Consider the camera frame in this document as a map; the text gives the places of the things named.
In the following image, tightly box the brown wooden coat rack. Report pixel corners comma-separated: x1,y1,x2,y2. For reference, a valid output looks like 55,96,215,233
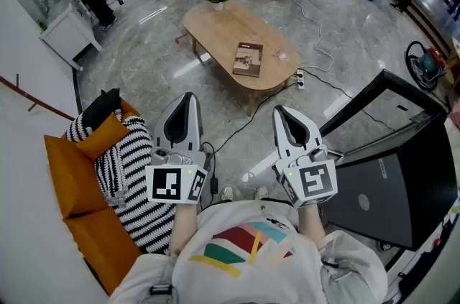
0,74,75,121

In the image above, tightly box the orange cushion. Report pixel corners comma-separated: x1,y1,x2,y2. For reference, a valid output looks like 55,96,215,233
75,111,131,162

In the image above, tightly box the person's white printed shirt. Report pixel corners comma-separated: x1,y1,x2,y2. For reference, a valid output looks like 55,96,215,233
107,197,390,304

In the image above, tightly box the white floor cable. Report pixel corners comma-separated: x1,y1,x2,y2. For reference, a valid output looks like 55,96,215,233
293,0,335,73

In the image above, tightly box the orange sofa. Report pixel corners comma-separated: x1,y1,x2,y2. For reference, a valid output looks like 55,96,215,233
43,97,144,296

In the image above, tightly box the oval wooden coffee table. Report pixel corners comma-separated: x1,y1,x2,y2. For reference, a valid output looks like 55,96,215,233
182,0,301,117

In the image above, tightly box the black cabinet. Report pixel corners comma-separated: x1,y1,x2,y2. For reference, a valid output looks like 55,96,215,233
318,68,459,253

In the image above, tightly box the teal red vacuum cleaner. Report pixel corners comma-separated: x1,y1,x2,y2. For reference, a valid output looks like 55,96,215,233
405,40,449,93

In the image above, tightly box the person's left forearm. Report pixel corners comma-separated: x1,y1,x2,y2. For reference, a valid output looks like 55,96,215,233
167,202,199,257

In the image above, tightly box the white cabinet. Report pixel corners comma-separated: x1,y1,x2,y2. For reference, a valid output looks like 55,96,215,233
38,0,104,72

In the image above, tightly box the brown cover book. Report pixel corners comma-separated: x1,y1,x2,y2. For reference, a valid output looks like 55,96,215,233
232,42,265,78

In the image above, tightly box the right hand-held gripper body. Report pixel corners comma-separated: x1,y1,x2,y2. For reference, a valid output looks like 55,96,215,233
275,147,339,208

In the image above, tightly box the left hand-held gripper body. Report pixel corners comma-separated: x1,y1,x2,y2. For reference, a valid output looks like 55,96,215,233
144,147,209,205

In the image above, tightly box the black floor cable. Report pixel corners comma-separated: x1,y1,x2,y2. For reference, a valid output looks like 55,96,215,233
199,81,300,195
303,68,396,133

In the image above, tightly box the person's right forearm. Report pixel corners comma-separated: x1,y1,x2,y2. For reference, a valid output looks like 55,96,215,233
295,204,326,247

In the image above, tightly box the black white striped blanket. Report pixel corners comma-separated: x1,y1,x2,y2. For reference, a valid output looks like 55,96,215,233
65,109,178,255

